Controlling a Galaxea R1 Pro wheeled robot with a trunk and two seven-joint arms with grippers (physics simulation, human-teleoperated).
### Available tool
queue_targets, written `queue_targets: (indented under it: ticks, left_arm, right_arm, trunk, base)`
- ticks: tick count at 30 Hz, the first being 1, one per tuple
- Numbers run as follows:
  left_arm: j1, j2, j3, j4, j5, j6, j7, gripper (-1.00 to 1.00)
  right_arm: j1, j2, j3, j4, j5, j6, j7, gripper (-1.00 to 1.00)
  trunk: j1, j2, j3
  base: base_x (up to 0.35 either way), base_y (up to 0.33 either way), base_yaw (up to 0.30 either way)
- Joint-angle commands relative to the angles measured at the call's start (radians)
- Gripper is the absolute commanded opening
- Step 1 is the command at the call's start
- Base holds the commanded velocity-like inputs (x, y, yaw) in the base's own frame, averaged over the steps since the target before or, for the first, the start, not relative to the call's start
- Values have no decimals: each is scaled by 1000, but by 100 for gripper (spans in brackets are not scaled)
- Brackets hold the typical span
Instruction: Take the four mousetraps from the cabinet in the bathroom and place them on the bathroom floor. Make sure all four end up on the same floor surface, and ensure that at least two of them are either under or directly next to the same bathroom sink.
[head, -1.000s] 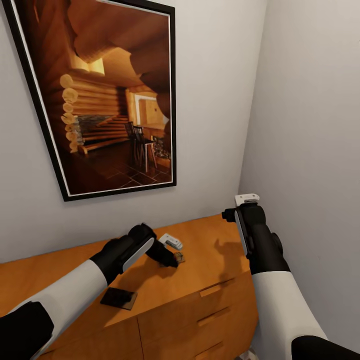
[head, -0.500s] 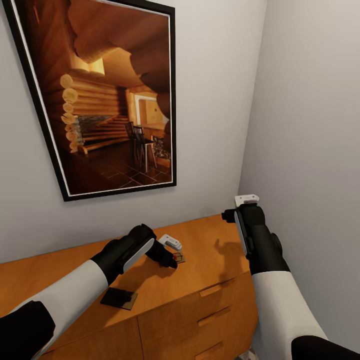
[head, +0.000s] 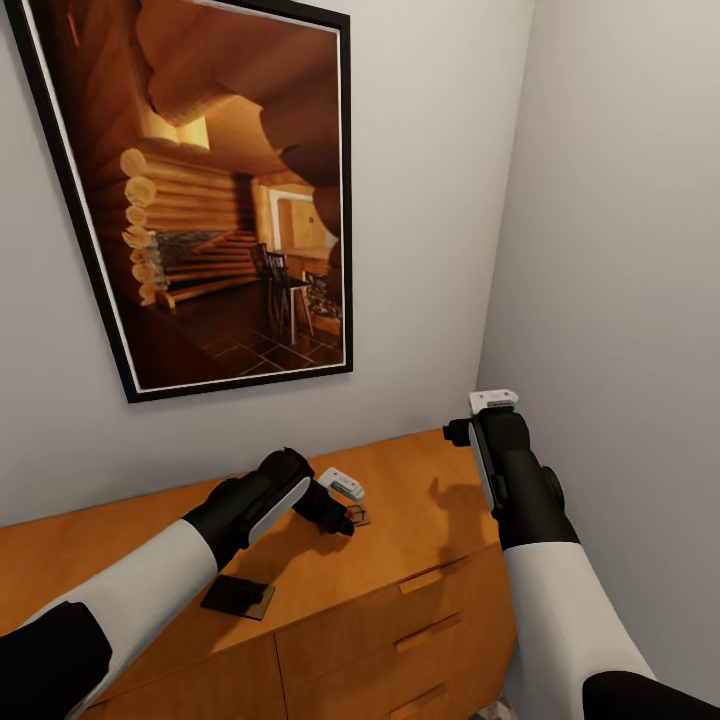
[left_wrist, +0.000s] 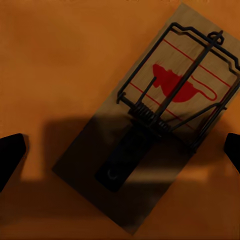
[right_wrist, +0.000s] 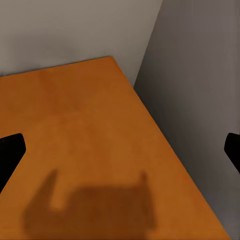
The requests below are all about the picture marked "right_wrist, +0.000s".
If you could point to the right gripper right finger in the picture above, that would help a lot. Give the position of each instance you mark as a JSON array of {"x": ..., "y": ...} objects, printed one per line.
[{"x": 232, "y": 149}]

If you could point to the cabinet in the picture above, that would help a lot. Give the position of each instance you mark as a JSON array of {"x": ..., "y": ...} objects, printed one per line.
[{"x": 96, "y": 166}]

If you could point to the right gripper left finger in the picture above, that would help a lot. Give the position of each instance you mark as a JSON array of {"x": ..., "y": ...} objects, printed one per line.
[{"x": 12, "y": 150}]

